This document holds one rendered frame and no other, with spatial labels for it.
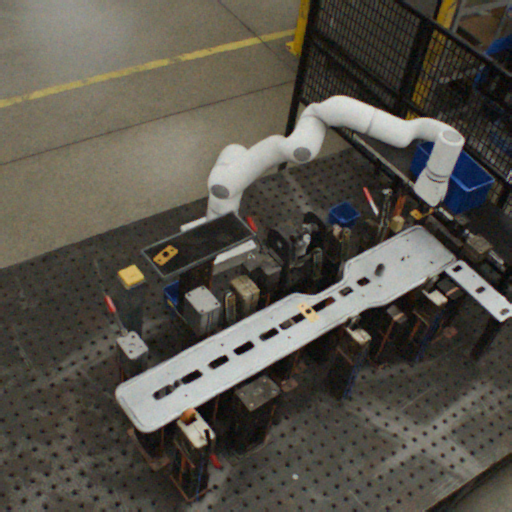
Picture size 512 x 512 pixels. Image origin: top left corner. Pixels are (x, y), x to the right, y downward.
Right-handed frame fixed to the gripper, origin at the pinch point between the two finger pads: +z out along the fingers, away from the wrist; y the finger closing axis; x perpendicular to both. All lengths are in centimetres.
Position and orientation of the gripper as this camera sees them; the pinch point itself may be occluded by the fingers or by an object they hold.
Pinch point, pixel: (423, 207)
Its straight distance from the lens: 263.4
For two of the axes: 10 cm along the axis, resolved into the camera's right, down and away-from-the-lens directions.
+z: -1.3, 6.6, 7.4
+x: 7.8, -3.9, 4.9
